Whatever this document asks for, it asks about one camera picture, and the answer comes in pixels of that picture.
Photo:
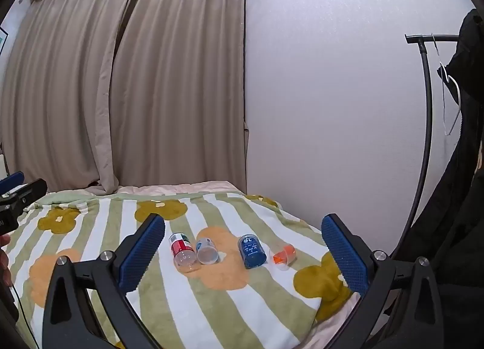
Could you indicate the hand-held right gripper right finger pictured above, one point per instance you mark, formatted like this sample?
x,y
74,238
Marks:
x,y
346,258

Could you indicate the black coat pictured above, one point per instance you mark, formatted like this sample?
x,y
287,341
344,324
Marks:
x,y
453,220

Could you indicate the clear cup with orange base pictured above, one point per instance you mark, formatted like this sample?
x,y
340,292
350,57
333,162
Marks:
x,y
283,255

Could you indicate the framed wall picture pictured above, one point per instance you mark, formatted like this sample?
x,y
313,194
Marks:
x,y
2,41

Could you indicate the black clothes rack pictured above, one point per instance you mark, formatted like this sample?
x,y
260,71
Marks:
x,y
428,114

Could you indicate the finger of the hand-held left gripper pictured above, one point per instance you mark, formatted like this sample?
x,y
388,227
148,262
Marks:
x,y
11,180
33,191

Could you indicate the clear cup with red label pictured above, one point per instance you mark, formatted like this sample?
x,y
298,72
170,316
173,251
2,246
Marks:
x,y
183,250

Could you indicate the striped floral blanket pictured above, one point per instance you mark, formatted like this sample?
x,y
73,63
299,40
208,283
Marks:
x,y
211,296

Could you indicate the dark blue can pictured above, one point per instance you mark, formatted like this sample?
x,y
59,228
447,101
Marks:
x,y
251,252

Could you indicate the person's left hand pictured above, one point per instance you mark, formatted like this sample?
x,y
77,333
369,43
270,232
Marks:
x,y
3,258

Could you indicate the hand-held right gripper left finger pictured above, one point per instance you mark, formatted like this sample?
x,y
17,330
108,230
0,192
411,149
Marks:
x,y
140,256

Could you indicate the beige curtain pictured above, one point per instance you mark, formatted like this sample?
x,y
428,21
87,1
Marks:
x,y
177,84
64,88

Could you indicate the clear cup with white label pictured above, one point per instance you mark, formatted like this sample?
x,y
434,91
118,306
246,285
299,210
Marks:
x,y
206,250

